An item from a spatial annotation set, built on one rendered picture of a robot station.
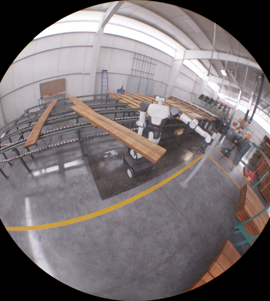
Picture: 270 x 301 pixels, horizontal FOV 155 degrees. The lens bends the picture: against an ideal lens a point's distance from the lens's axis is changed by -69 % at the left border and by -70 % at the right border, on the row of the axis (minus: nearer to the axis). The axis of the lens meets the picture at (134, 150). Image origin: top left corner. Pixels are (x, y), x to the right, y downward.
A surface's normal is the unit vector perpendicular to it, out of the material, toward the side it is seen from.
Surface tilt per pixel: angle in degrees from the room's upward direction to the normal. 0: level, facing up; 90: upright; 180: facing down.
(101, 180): 0
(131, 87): 90
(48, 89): 90
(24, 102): 89
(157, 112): 86
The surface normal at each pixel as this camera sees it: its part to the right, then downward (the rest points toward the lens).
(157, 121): -0.42, 0.47
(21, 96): 0.55, 0.57
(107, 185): 0.15, -0.76
